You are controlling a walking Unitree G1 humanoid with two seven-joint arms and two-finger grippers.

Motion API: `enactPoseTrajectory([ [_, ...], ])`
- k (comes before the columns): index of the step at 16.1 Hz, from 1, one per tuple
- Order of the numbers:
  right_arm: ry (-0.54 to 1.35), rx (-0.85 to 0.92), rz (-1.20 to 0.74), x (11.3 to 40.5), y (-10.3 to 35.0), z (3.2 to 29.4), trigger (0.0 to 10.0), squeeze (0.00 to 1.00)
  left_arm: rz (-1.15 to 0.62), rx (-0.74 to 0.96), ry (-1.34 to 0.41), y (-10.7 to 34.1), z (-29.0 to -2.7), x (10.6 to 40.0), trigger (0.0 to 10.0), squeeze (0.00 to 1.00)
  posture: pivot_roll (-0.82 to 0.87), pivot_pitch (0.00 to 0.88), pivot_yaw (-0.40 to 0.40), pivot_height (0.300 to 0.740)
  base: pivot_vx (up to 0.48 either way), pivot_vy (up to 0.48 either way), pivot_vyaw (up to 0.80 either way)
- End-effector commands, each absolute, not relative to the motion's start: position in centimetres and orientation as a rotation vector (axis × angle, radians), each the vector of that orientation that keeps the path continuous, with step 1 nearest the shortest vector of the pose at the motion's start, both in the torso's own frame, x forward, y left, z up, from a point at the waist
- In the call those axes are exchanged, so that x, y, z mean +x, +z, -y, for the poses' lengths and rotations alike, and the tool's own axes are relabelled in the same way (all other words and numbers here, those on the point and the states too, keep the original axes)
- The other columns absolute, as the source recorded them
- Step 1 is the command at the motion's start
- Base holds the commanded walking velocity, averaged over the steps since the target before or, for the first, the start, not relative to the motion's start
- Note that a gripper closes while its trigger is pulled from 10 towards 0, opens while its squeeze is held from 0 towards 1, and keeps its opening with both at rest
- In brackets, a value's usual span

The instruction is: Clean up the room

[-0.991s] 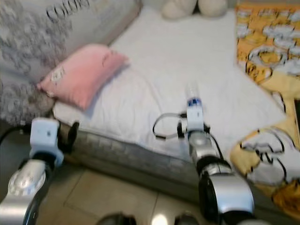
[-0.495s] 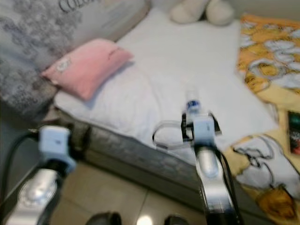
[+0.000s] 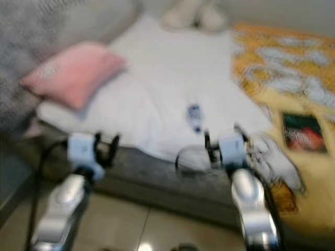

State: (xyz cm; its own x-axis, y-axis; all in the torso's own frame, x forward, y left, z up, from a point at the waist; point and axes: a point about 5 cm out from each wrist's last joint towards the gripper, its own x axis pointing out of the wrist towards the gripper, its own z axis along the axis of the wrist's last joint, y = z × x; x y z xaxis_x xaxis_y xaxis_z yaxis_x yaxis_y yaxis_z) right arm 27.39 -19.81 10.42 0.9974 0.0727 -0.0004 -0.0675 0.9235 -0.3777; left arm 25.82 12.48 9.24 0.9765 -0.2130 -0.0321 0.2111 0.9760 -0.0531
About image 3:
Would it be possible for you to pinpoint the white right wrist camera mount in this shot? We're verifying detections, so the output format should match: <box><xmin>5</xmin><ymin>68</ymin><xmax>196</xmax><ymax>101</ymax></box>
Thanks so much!
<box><xmin>218</xmin><ymin>133</ymin><xmax>251</xmax><ymax>169</ymax></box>

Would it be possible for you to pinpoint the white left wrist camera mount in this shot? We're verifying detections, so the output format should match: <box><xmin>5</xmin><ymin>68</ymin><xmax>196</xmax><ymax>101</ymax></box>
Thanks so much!
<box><xmin>68</xmin><ymin>132</ymin><xmax>105</xmax><ymax>179</ymax></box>

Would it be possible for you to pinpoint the white quilted bed sheet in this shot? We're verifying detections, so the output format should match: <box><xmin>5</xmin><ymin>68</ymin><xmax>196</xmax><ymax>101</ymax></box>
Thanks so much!
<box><xmin>36</xmin><ymin>15</ymin><xmax>276</xmax><ymax>174</ymax></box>

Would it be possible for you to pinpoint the beige plush toy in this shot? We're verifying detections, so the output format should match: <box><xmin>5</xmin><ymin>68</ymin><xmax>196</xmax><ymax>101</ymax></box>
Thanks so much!
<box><xmin>159</xmin><ymin>0</ymin><xmax>229</xmax><ymax>31</ymax></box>

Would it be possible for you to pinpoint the grey quilted mattress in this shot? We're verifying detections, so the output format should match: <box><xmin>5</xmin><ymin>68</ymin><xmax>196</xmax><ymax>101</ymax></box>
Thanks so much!
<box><xmin>21</xmin><ymin>122</ymin><xmax>258</xmax><ymax>231</ymax></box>

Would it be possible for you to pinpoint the book with red green cover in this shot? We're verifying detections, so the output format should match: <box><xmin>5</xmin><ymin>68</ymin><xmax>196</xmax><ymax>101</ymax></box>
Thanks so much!
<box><xmin>281</xmin><ymin>111</ymin><xmax>328</xmax><ymax>154</ymax></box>

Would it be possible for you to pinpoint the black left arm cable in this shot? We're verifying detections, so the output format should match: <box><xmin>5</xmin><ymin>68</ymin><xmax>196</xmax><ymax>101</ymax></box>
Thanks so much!
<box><xmin>30</xmin><ymin>140</ymin><xmax>72</xmax><ymax>251</ymax></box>

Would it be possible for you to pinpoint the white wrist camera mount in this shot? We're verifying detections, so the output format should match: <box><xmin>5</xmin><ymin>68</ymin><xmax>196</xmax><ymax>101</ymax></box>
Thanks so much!
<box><xmin>218</xmin><ymin>133</ymin><xmax>251</xmax><ymax>169</ymax></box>
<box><xmin>68</xmin><ymin>132</ymin><xmax>105</xmax><ymax>179</ymax></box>

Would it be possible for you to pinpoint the pink pillow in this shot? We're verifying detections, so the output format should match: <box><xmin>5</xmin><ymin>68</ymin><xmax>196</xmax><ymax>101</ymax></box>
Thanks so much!
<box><xmin>19</xmin><ymin>41</ymin><xmax>127</xmax><ymax>111</ymax></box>

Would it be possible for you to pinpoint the yellow cartoon print quilt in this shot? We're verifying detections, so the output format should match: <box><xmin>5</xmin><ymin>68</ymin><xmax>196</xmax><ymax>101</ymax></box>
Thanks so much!
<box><xmin>232</xmin><ymin>21</ymin><xmax>335</xmax><ymax>242</ymax></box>

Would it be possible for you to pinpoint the clear plastic water bottle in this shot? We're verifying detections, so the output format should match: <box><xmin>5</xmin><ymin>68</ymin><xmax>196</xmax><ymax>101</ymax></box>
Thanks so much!
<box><xmin>186</xmin><ymin>103</ymin><xmax>205</xmax><ymax>133</ymax></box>

